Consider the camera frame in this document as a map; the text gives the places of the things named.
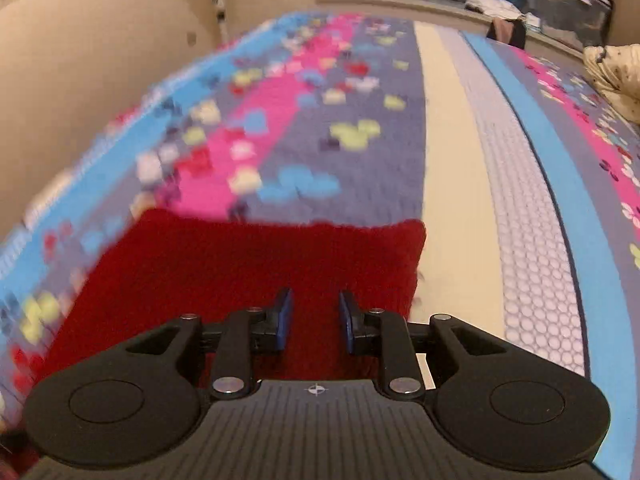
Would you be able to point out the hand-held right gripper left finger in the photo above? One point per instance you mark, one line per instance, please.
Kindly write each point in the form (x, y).
(285, 321)

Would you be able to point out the dark cloth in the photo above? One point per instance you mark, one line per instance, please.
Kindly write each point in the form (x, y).
(509, 33)

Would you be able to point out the colourful printed blanket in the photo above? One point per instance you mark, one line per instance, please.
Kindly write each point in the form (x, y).
(480, 170)

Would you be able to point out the white clothes pile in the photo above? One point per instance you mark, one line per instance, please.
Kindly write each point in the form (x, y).
(491, 3)

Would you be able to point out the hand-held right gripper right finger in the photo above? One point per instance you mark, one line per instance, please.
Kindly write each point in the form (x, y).
(345, 321)

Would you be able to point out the cream patterned quilt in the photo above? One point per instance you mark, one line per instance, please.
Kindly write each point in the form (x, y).
(616, 76)

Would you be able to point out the red knit sweater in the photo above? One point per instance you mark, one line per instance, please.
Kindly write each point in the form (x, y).
(225, 280)

